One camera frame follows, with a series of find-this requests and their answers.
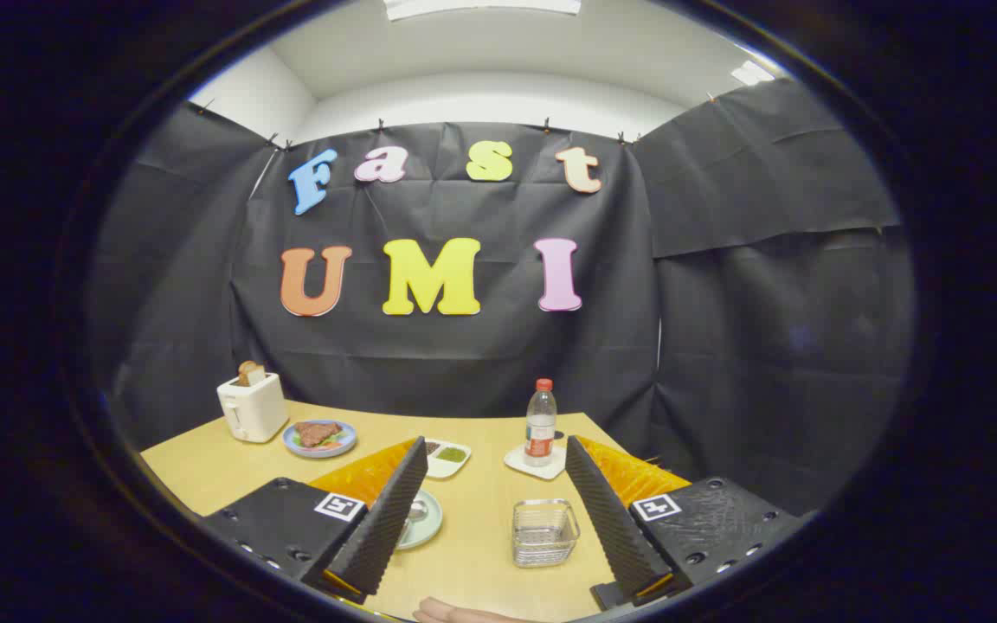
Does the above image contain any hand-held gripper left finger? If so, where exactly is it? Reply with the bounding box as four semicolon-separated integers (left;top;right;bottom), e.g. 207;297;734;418
202;436;428;605

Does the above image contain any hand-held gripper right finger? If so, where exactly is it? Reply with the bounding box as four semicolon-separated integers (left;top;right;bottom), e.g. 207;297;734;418
564;435;811;611

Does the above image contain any pale green plate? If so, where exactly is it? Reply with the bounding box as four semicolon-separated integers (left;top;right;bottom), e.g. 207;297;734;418
395;489;444;551

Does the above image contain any white divided tray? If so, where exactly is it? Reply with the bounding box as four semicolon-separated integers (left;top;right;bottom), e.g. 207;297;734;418
423;439;472;480

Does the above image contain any brown steak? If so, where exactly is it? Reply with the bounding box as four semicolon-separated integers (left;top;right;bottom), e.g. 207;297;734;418
295;421;344;448

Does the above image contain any white square coaster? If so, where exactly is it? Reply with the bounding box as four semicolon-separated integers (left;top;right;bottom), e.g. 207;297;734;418
504;441;569;481

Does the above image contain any clear plastic bottle red cap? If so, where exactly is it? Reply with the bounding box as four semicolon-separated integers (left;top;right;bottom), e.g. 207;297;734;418
524;378;558;468

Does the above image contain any blue plate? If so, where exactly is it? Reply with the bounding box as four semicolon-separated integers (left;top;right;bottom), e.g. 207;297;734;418
282;420;358;459

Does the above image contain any white toaster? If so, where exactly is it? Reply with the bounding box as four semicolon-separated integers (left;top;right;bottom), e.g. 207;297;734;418
216;370;290;444

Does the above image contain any black backdrop cloth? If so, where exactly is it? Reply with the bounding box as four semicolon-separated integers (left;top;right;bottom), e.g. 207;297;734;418
87;78;919;520

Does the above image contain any large ceiling light panel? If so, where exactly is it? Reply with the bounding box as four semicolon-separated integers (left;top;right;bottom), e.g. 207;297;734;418
383;0;582;22

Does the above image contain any metal wire basket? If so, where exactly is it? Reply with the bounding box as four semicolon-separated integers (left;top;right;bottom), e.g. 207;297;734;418
511;498;582;568

